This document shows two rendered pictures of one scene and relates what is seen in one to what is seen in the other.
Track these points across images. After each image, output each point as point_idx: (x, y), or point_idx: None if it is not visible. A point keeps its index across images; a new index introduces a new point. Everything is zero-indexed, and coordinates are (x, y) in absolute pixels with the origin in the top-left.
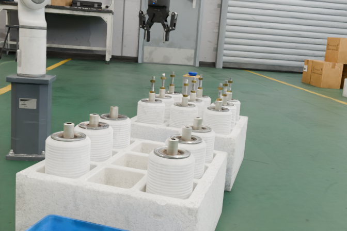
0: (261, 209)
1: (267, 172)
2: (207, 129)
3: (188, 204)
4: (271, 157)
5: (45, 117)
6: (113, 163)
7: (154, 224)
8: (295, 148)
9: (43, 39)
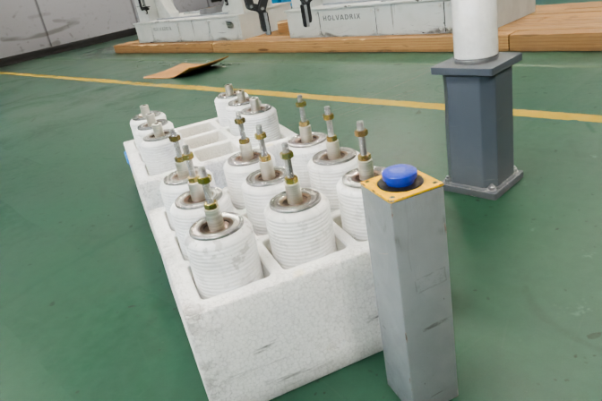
0: (115, 285)
1: (132, 392)
2: (147, 138)
3: (130, 140)
4: None
5: (448, 128)
6: (221, 134)
7: None
8: None
9: (454, 0)
